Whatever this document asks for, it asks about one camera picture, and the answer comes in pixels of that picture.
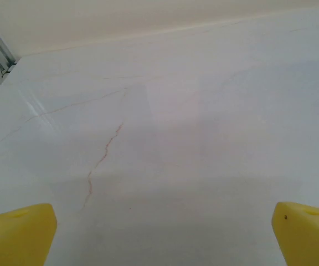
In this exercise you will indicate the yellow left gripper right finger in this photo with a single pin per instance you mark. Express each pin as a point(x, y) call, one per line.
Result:
point(309, 241)

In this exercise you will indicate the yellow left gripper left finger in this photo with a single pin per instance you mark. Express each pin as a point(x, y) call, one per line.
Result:
point(15, 238)

